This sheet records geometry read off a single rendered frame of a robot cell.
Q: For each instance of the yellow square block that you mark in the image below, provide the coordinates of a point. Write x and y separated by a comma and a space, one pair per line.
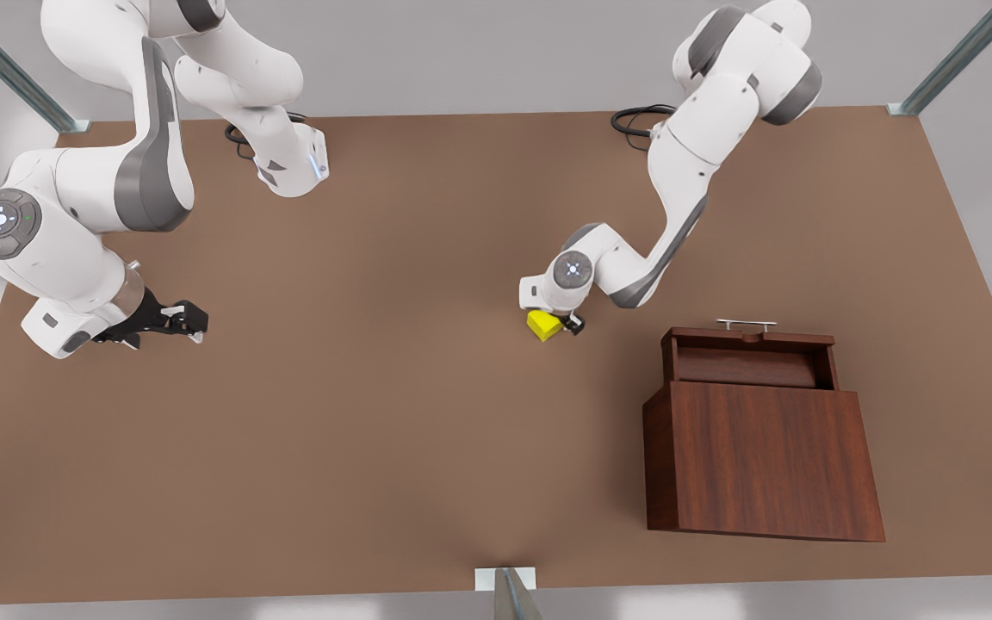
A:
542, 325

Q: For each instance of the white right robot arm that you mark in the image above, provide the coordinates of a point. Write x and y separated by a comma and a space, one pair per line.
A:
83, 189

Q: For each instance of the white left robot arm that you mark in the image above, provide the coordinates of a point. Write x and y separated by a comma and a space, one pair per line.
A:
703, 129

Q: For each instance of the dark wooden cabinet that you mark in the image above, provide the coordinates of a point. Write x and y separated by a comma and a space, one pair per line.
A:
763, 465

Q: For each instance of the silver frame post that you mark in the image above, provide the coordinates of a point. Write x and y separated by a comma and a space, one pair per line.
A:
9, 69
509, 594
957, 58

